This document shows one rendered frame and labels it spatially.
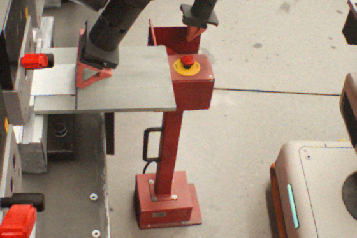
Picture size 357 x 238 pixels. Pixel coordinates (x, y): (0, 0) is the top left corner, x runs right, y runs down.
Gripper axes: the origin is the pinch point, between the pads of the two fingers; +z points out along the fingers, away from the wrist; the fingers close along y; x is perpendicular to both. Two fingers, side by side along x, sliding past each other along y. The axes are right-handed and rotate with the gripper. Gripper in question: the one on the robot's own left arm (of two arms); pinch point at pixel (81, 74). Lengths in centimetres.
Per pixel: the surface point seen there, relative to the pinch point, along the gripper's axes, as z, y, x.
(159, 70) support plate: -5.4, -2.7, 14.4
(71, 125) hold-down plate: 11.1, 2.9, 3.0
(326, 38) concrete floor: 28, -144, 171
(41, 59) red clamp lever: -25.4, 30.1, -15.5
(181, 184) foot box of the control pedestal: 65, -36, 71
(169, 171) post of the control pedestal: 54, -30, 58
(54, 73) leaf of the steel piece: 3.9, -2.2, -4.2
